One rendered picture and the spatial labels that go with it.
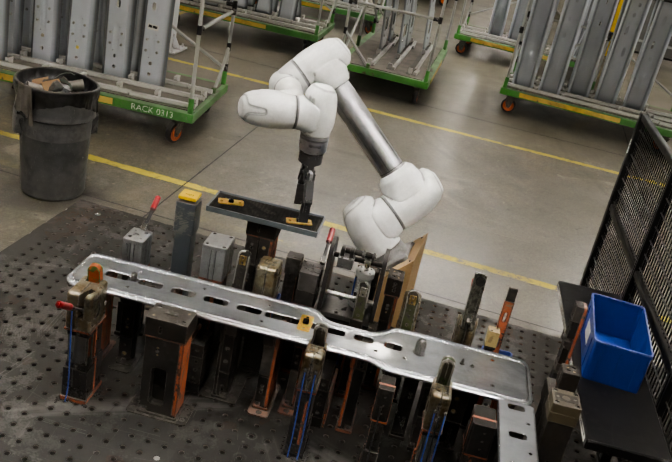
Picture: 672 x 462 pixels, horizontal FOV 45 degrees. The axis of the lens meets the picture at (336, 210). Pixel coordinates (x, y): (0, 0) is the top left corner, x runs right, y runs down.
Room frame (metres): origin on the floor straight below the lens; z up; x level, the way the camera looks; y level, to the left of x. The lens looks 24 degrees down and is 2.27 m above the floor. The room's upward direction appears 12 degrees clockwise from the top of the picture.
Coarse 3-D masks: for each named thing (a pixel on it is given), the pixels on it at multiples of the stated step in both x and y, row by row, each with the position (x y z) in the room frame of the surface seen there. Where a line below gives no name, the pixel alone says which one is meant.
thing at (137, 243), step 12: (132, 228) 2.28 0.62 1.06; (132, 240) 2.20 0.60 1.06; (144, 240) 2.21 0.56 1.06; (132, 252) 2.20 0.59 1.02; (144, 252) 2.22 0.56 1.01; (144, 264) 2.23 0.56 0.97; (120, 300) 2.21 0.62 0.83; (120, 312) 2.21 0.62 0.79; (120, 324) 2.21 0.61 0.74; (144, 324) 2.29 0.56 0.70
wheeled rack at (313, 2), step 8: (256, 0) 11.44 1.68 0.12; (280, 0) 11.32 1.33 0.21; (304, 0) 11.33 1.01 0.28; (312, 0) 11.39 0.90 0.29; (328, 0) 11.61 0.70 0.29; (360, 0) 11.83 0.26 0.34; (384, 0) 11.93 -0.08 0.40; (336, 8) 11.24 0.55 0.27; (344, 8) 11.31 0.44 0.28; (352, 8) 11.33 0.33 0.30; (360, 8) 11.55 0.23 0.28; (368, 8) 11.53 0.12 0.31; (352, 16) 11.22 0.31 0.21; (368, 16) 11.20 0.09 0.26; (368, 24) 11.27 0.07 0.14; (368, 32) 11.27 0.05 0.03
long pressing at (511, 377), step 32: (96, 256) 2.16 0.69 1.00; (128, 288) 2.02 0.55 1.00; (192, 288) 2.09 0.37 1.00; (224, 288) 2.13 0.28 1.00; (224, 320) 1.96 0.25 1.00; (256, 320) 1.99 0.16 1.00; (320, 320) 2.06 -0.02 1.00; (352, 352) 1.93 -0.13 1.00; (384, 352) 1.96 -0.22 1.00; (448, 352) 2.03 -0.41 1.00; (480, 352) 2.06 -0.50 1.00; (480, 384) 1.90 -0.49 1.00; (512, 384) 1.93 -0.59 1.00
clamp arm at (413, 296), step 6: (408, 294) 2.15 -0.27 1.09; (414, 294) 2.15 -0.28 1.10; (408, 300) 2.15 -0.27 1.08; (414, 300) 2.14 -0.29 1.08; (408, 306) 2.14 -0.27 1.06; (414, 306) 2.14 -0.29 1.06; (408, 312) 2.14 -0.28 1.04; (414, 312) 2.14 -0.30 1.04; (402, 318) 2.13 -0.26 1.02; (408, 318) 2.13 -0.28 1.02; (402, 324) 2.13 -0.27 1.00; (408, 324) 2.13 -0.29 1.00
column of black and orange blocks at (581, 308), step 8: (576, 304) 2.11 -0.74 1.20; (584, 304) 2.11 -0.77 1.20; (576, 312) 2.09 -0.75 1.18; (584, 312) 2.09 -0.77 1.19; (576, 320) 2.09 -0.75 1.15; (584, 320) 2.09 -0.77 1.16; (568, 328) 2.11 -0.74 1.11; (576, 328) 2.09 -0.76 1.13; (568, 336) 2.09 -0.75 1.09; (576, 336) 2.09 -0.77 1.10; (568, 344) 2.09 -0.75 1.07; (560, 352) 2.10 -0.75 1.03; (568, 352) 2.09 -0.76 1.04; (560, 360) 2.09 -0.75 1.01; (568, 360) 2.09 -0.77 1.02; (552, 368) 2.12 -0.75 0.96; (552, 376) 2.09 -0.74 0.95
